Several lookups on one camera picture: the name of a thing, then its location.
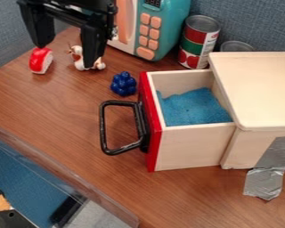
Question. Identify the blue toy grapes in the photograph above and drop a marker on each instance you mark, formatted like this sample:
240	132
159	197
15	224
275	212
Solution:
124	84

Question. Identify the grey tape strip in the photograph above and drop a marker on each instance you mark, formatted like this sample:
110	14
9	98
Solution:
270	169

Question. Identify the red and white toy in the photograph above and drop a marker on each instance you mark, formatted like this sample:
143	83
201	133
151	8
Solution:
40	60

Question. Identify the white and brown toy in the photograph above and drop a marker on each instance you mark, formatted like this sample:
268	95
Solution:
78	56

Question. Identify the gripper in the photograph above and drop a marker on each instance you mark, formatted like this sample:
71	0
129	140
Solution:
75	6

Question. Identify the silver can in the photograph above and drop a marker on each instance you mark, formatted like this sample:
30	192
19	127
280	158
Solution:
236	46

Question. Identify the cabinet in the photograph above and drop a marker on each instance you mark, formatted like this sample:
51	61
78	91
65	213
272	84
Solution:
260	104

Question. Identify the drawer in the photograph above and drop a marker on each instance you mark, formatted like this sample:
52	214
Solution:
180	118

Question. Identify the toy microwave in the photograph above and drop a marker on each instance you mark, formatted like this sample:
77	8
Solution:
152	26

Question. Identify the red and green can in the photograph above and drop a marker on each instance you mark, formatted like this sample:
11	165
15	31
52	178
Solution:
197	43

